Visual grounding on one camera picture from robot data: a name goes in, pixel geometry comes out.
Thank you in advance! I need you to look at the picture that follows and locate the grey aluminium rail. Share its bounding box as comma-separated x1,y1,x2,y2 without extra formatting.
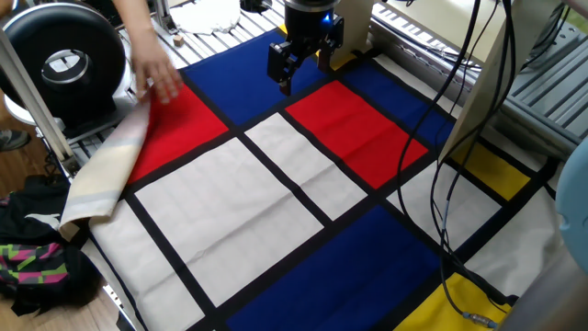
367,2,483,107

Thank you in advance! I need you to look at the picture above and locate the black round ring device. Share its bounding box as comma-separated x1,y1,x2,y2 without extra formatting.
0,2,139,139

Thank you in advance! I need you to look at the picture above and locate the white crumpled cloth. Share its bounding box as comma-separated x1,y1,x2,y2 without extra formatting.
169,0,243,36

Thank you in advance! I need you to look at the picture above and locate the person's bare forearm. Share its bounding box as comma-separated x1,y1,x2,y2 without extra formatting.
112,0,160,38

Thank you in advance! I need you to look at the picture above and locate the black backpack pink green pattern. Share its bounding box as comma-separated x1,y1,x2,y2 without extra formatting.
0,173,105,318

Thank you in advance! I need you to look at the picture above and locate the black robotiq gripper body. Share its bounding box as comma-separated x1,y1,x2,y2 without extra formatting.
283,0,345,51

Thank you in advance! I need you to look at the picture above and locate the grey shoe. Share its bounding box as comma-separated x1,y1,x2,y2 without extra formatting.
0,129,32,153

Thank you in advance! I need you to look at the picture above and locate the black keyboard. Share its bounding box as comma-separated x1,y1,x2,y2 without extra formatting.
80,0,125,27

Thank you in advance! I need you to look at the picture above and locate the person's bare hand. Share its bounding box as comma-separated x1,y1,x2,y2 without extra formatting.
130,28,185,105

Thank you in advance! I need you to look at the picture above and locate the cream wooden shelf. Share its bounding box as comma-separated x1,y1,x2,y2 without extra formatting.
316,0,571,163

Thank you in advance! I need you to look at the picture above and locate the black cable with silver connector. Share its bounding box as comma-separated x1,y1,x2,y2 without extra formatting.
429,0,518,330

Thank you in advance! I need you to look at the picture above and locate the colour block tablecloth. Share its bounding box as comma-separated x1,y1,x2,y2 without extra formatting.
58,25,566,331

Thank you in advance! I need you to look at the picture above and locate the aluminium frame post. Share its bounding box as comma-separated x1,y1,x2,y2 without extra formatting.
0,27,80,178

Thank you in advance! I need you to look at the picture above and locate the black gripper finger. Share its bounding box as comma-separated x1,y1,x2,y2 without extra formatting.
316,16,345,74
267,40,302,97

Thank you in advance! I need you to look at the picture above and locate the aluminium post with bracket foot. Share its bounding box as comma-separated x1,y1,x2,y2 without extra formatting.
153,0,180,36

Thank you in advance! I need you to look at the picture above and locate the black round foot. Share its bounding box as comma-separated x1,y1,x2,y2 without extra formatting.
239,0,273,14

